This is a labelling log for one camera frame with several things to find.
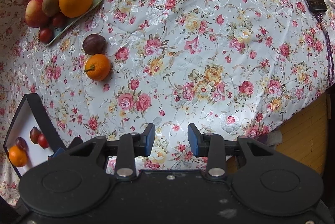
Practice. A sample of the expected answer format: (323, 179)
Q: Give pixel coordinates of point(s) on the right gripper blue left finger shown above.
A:
(144, 141)

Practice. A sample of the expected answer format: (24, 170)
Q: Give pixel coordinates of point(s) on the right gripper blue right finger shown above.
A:
(199, 143)

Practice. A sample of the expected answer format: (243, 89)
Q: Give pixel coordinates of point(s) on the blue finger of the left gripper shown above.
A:
(58, 152)

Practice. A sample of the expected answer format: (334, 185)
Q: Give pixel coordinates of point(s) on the red tomato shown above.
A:
(42, 141)

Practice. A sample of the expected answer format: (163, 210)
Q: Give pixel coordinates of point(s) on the dark plum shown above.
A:
(94, 44)
(34, 135)
(21, 143)

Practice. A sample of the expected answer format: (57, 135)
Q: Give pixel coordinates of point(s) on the mandarin without stem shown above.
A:
(17, 156)

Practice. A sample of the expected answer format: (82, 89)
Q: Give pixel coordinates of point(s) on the mandarin with stem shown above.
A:
(98, 67)

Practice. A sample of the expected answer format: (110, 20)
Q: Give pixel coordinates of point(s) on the black box white inside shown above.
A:
(30, 113)

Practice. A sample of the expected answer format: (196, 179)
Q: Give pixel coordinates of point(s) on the floral tablecloth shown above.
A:
(234, 67)

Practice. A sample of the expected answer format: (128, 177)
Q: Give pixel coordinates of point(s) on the left cherry tomato on plate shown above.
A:
(45, 35)

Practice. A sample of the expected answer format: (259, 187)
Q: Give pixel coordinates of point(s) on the cherry tomato on plate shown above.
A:
(45, 35)
(59, 20)

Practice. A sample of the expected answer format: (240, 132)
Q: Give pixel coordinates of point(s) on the middle cherry tomato on plate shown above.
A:
(59, 20)

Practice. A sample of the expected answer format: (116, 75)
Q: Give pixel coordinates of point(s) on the red apple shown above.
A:
(34, 16)

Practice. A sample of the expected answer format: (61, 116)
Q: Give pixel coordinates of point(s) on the front kiwi on plate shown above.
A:
(50, 7)

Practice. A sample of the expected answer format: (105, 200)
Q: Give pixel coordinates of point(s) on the light green plate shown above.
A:
(78, 12)

